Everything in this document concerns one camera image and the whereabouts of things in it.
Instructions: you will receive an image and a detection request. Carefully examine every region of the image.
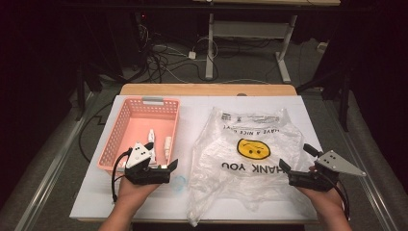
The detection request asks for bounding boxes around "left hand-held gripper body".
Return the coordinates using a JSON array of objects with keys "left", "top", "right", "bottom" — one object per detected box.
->
[{"left": 124, "top": 142, "right": 171, "bottom": 186}]

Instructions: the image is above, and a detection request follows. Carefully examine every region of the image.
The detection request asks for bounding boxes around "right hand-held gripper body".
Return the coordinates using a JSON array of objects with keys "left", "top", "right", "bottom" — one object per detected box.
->
[{"left": 288, "top": 149, "right": 367, "bottom": 193}]

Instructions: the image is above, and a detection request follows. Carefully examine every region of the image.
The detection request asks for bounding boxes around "white tube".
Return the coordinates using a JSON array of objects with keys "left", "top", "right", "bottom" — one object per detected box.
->
[{"left": 146, "top": 128, "right": 158, "bottom": 166}]

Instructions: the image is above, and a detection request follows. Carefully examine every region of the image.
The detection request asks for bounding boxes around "small white bottle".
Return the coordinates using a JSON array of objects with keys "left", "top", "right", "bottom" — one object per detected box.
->
[{"left": 164, "top": 136, "right": 173, "bottom": 162}]

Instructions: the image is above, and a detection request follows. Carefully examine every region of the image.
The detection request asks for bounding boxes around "pink plastic basket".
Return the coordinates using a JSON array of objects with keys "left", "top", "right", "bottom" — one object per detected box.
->
[{"left": 96, "top": 95, "right": 181, "bottom": 180}]

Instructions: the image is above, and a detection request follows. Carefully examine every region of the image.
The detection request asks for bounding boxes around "clear plastic bag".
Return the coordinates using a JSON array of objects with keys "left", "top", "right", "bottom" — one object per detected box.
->
[{"left": 186, "top": 106, "right": 320, "bottom": 227}]

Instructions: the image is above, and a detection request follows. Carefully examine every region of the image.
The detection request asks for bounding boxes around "person's left hand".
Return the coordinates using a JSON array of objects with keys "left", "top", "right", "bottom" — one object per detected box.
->
[{"left": 116, "top": 177, "right": 160, "bottom": 210}]

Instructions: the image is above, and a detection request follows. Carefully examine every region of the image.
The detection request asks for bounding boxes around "person's right hand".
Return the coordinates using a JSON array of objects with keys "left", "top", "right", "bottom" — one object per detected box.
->
[{"left": 296, "top": 185, "right": 344, "bottom": 216}]

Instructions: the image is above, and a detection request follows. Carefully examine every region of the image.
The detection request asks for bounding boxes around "white board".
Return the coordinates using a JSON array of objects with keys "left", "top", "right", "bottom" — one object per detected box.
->
[{"left": 69, "top": 94, "right": 350, "bottom": 223}]

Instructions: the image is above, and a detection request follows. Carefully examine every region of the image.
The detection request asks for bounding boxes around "black stand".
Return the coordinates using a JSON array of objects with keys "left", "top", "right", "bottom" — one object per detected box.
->
[
  {"left": 296, "top": 62, "right": 353, "bottom": 133},
  {"left": 74, "top": 59, "right": 107, "bottom": 122}
]

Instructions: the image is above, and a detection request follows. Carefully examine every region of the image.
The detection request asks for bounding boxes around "left hand-held gripper cable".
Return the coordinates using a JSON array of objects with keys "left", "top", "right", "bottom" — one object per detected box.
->
[{"left": 111, "top": 147, "right": 133, "bottom": 204}]

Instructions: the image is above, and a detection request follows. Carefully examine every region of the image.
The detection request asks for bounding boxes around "hand-held gripper cable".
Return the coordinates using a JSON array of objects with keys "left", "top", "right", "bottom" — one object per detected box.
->
[
  {"left": 111, "top": 147, "right": 133, "bottom": 204},
  {"left": 333, "top": 179, "right": 351, "bottom": 221}
]

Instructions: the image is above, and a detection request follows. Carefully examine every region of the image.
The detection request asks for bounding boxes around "right hand-held gripper cable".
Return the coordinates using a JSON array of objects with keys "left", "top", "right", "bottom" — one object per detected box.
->
[{"left": 333, "top": 179, "right": 351, "bottom": 221}]

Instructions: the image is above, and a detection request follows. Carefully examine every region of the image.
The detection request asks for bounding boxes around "metal rail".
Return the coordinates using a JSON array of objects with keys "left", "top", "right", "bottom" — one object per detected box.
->
[
  {"left": 13, "top": 91, "right": 98, "bottom": 231},
  {"left": 322, "top": 99, "right": 402, "bottom": 231}
]

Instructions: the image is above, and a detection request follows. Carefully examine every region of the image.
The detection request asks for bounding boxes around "black floor cable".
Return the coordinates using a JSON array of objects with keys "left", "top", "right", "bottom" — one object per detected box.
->
[{"left": 78, "top": 101, "right": 114, "bottom": 164}]

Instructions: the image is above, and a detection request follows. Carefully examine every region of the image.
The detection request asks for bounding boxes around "tangle of floor cables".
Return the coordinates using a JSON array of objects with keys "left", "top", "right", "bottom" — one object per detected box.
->
[{"left": 137, "top": 23, "right": 219, "bottom": 85}]

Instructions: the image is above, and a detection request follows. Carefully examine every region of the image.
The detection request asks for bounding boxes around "white desk frame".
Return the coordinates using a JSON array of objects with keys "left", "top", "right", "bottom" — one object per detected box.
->
[{"left": 204, "top": 13, "right": 298, "bottom": 85}]

